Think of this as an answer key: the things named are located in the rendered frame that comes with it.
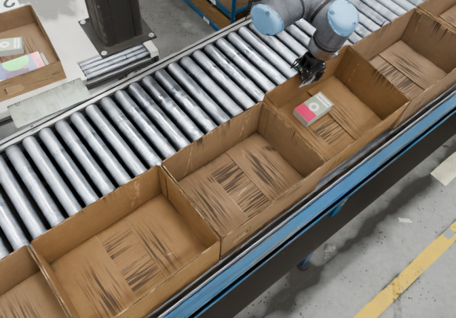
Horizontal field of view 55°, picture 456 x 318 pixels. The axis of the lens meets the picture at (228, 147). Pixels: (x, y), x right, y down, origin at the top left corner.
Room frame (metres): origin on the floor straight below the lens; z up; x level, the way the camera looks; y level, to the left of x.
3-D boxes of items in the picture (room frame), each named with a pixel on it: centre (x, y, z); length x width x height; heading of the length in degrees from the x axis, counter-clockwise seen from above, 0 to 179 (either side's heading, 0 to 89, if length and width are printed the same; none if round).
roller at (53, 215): (0.66, 0.63, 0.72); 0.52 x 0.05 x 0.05; 43
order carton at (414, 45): (1.20, -0.63, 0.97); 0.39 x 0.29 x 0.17; 133
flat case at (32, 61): (1.18, 0.86, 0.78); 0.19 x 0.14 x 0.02; 125
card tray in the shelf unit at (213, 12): (2.44, 0.07, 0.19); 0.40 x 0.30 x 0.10; 44
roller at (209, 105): (1.15, 0.11, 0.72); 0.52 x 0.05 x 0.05; 43
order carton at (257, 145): (0.67, -0.05, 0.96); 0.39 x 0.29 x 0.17; 133
